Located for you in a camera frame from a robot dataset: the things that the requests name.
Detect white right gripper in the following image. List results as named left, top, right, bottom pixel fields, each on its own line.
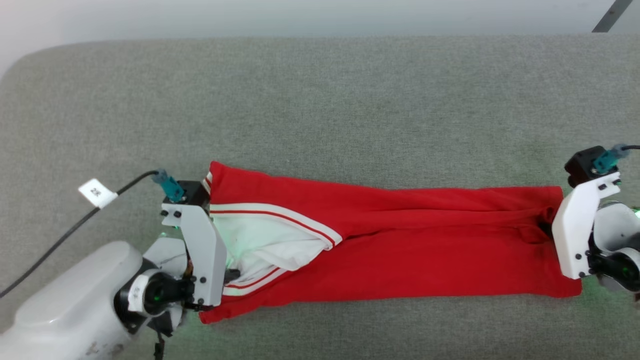
left=594, top=201, right=640, bottom=251

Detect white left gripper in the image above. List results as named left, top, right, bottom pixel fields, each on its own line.
left=144, top=237, right=242, bottom=283

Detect red trousers with white stripes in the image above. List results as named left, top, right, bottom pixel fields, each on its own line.
left=199, top=160, right=583, bottom=325

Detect dark grey metal bar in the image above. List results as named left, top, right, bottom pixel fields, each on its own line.
left=591, top=0, right=634, bottom=34

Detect black camera cable teal plug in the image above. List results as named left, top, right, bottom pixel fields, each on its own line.
left=0, top=169, right=186, bottom=301
left=593, top=143, right=640, bottom=175

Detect white paper cable label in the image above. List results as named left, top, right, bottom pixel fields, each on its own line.
left=78, top=178, right=119, bottom=210

